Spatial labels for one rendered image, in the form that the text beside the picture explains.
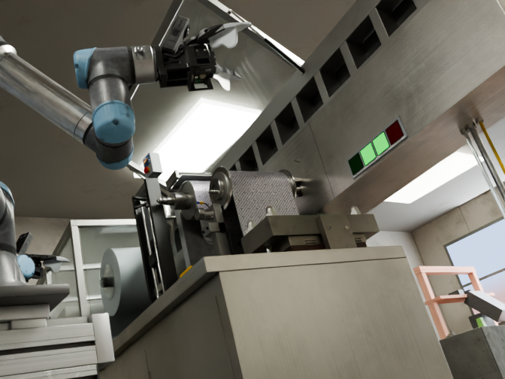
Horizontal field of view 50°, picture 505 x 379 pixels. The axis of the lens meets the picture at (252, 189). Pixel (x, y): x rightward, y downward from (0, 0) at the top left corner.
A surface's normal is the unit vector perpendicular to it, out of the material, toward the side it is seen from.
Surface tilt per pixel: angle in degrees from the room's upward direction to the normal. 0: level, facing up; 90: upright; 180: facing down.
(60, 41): 180
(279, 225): 90
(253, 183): 90
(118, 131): 180
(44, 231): 90
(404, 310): 90
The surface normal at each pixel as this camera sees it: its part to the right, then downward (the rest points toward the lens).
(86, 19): 0.24, 0.88
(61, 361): 0.58, -0.47
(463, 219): -0.78, -0.07
